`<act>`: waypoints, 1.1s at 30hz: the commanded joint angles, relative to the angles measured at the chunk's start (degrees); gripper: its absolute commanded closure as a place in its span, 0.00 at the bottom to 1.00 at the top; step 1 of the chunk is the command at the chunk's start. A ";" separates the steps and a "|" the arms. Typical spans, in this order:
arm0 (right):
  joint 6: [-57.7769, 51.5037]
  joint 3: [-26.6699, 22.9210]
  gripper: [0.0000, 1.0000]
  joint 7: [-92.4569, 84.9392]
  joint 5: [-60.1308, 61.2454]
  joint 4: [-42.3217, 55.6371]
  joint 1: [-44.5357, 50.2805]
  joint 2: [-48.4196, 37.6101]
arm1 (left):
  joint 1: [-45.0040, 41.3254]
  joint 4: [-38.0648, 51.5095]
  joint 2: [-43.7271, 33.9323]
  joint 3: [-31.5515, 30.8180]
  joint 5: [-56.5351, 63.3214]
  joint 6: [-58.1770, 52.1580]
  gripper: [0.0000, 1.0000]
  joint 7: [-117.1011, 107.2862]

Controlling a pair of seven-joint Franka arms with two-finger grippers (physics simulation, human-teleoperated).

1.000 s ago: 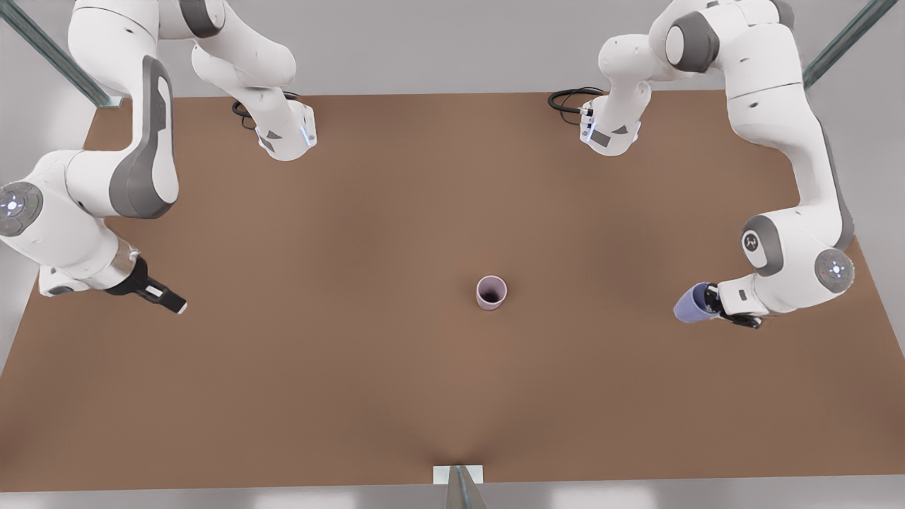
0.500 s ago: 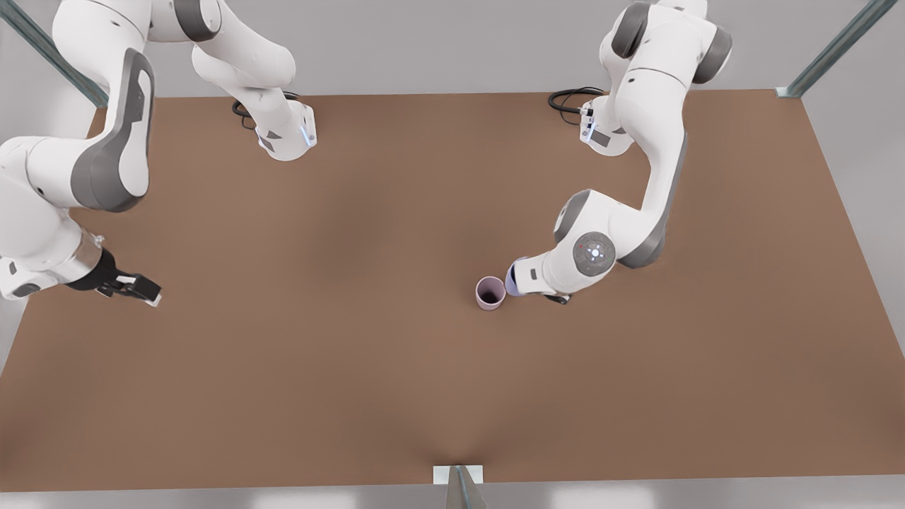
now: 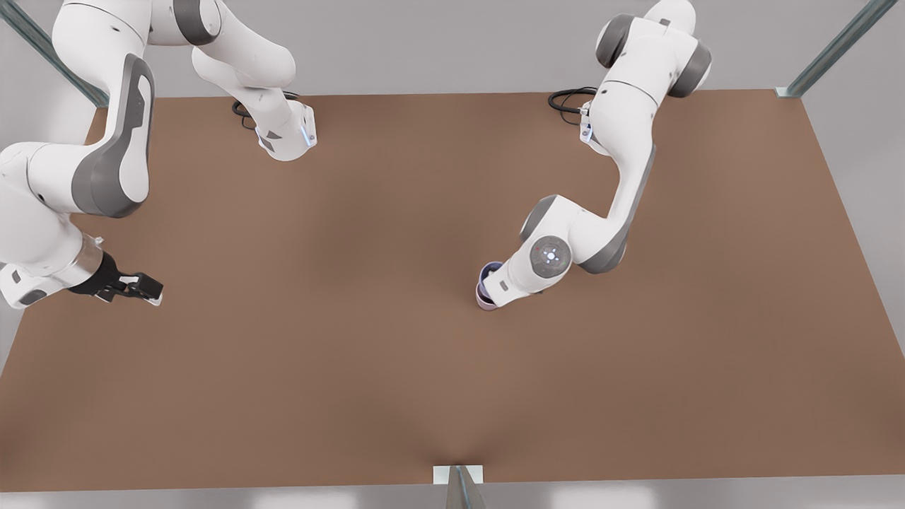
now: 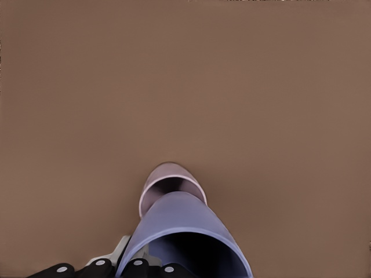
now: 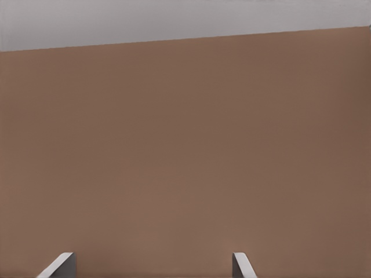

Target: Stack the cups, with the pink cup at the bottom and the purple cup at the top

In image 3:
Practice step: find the pink cup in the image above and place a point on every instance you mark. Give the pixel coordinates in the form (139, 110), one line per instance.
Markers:
(483, 302)

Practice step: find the purple cup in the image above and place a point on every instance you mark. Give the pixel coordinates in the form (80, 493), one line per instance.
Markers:
(487, 276)

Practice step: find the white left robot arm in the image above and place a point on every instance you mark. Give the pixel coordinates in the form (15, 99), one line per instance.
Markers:
(622, 141)

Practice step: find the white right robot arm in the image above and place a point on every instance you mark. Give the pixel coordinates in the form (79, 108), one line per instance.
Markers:
(106, 162)

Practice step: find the silver frame post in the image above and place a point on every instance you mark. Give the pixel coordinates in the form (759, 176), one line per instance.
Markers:
(461, 488)
(53, 53)
(834, 49)

